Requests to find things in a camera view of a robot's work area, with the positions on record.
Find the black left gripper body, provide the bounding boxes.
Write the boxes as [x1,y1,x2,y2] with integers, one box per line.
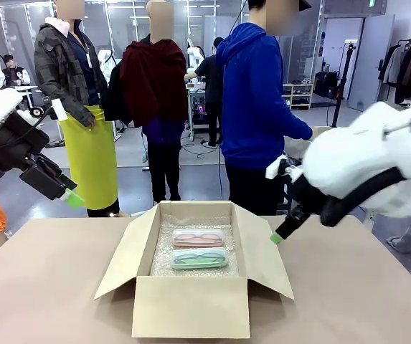
[0,120,62,176]

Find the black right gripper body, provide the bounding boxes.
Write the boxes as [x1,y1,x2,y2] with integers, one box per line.
[286,200,314,230]

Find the pink clear glasses case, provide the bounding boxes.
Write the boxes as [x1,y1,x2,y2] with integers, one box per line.
[171,228,224,249]

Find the green clear glasses case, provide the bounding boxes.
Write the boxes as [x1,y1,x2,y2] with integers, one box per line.
[171,247,229,271]

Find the blue sleeved left forearm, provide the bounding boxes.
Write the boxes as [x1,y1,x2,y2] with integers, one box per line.
[283,110,314,141]

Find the brown cardboard shipping box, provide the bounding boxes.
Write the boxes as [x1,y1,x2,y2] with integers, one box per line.
[93,200,295,340]

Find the seated person in varsity jacket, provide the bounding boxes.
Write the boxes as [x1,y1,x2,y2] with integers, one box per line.
[1,54,31,87]

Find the mannequin plaid jacket yellow skirt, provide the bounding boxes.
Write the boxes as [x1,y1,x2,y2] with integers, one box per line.
[34,0,121,219]

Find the wooden shoe shelf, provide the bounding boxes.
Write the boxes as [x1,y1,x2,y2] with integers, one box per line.
[282,82,315,111]

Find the clear bubble wrap sheet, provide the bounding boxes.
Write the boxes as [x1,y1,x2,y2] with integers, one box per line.
[150,214,240,277]

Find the person in blue hoodie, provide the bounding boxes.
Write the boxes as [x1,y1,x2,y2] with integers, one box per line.
[214,0,314,216]

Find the mannequin with maroon cloth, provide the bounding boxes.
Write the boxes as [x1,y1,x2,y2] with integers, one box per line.
[103,0,189,204]

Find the black tripod stand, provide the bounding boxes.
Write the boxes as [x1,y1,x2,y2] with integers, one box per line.
[329,41,357,129]

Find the person in black clothes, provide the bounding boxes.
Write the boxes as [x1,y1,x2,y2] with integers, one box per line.
[185,37,225,148]

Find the clothes rack with coats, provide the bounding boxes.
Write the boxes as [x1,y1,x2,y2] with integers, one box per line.
[377,37,411,105]

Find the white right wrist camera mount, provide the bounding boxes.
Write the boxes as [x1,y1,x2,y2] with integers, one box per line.
[265,153,305,181]

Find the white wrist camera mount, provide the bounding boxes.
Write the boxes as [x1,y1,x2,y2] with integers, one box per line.
[15,99,68,127]
[265,153,305,181]

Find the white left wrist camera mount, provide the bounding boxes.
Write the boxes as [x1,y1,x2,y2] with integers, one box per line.
[15,99,68,127]

